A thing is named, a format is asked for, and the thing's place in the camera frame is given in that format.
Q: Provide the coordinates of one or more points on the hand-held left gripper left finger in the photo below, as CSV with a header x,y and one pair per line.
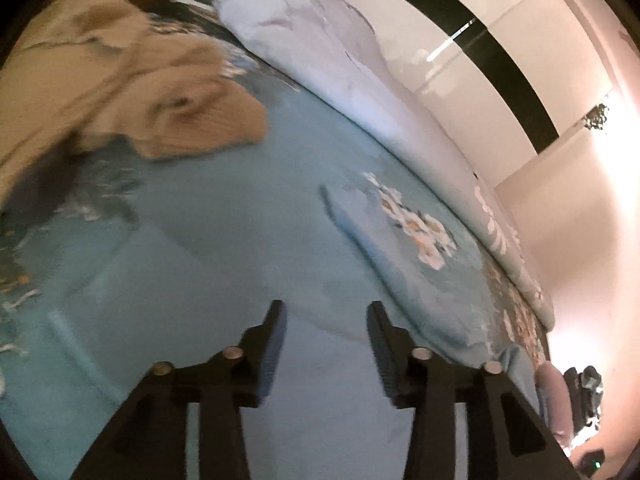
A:
x,y
274,347

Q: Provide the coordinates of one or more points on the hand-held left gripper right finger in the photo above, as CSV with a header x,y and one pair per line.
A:
x,y
380,350

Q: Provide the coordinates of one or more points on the beige knit sweater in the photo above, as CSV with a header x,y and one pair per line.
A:
x,y
125,85

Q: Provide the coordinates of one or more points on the blue floral bed sheet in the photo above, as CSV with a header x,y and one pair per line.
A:
x,y
240,240

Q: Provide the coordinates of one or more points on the light blue floral quilt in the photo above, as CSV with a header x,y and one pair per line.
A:
x,y
350,75

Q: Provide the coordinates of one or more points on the small dark wall plant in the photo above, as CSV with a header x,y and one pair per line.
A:
x,y
597,117

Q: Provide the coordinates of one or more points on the black wall panel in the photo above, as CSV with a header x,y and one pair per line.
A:
x,y
465,35

